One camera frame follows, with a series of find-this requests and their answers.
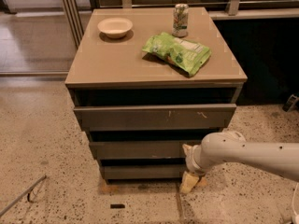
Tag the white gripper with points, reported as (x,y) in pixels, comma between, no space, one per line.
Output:
(192,160)

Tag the grey top drawer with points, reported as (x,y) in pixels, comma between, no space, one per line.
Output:
(154,117)

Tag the metal door frame post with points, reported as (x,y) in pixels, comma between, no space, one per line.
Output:
(74,21)

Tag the grey bottom drawer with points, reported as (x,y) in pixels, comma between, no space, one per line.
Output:
(142,172)

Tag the green chip bag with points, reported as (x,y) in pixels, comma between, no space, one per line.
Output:
(187,55)

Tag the grey drawer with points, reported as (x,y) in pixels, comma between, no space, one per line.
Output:
(154,117)
(142,172)
(140,149)

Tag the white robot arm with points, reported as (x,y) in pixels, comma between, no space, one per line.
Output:
(280,159)

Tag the white paper bowl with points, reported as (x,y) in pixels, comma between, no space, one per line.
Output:
(115,27)

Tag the black device on floor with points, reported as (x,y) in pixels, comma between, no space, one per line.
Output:
(291,102)

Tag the grey three-drawer cabinet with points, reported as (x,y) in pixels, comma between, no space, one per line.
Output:
(117,72)

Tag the grey metal rod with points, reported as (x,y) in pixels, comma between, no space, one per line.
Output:
(24,193)

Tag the small black floor object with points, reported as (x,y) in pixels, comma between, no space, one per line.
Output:
(117,206)

